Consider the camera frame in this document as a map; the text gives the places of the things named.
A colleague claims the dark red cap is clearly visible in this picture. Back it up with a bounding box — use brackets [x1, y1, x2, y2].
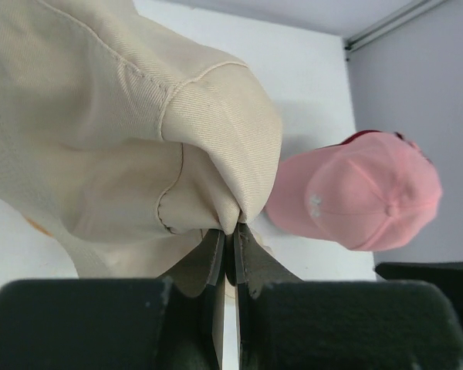
[323, 129, 433, 165]

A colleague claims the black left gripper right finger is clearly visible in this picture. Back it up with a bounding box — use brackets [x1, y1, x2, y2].
[233, 224, 302, 369]

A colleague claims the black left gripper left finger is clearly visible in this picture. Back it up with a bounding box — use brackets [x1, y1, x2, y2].
[157, 230, 225, 369]

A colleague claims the right aluminium frame post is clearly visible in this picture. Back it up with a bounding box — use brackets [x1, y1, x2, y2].
[344, 0, 447, 53]

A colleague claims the pink cap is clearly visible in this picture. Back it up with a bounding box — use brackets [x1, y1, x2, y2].
[265, 130, 442, 252]

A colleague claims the beige bucket hat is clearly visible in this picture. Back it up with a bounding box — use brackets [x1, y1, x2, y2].
[0, 1, 282, 278]

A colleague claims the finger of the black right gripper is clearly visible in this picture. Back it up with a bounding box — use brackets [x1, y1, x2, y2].
[375, 261, 463, 308]

